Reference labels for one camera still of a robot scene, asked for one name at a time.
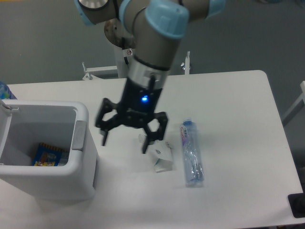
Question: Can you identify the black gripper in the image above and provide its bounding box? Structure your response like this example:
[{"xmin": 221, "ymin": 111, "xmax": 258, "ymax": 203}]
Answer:
[{"xmin": 95, "ymin": 77, "xmax": 168, "ymax": 154}]

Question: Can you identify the white push-lid trash can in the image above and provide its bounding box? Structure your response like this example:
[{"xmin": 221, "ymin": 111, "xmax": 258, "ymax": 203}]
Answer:
[{"xmin": 0, "ymin": 99, "xmax": 98, "ymax": 200}]

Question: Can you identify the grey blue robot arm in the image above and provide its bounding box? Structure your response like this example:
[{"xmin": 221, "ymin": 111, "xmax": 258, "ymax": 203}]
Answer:
[{"xmin": 75, "ymin": 0, "xmax": 226, "ymax": 152}]

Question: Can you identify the white paper carton box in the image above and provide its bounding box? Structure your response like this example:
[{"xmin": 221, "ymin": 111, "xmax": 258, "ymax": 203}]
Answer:
[{"xmin": 145, "ymin": 140, "xmax": 173, "ymax": 173}]

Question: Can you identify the clear plastic water bottle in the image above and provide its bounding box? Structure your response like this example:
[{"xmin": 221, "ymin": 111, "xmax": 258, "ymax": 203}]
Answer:
[{"xmin": 180, "ymin": 118, "xmax": 205, "ymax": 187}]

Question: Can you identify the colourful snack packet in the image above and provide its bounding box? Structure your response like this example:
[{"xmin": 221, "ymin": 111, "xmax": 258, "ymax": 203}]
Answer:
[{"xmin": 32, "ymin": 143, "xmax": 69, "ymax": 167}]

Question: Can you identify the black table clamp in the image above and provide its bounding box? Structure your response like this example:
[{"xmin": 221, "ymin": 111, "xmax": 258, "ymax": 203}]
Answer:
[{"xmin": 288, "ymin": 193, "xmax": 305, "ymax": 219}]

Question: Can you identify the white metal base frame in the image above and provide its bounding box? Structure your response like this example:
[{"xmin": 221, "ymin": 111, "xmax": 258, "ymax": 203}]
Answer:
[{"xmin": 82, "ymin": 51, "xmax": 192, "ymax": 81}]

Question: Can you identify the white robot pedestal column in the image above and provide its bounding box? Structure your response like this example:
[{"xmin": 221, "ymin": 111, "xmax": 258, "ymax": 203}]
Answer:
[{"xmin": 103, "ymin": 19, "xmax": 136, "ymax": 78}]

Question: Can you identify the black pedestal cable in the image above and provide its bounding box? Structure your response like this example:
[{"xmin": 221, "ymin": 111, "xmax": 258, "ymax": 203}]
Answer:
[{"xmin": 121, "ymin": 37, "xmax": 131, "ymax": 66}]

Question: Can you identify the white frame leg right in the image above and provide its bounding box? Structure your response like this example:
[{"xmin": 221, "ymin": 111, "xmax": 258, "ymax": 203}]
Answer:
[{"xmin": 282, "ymin": 81, "xmax": 305, "ymax": 126}]

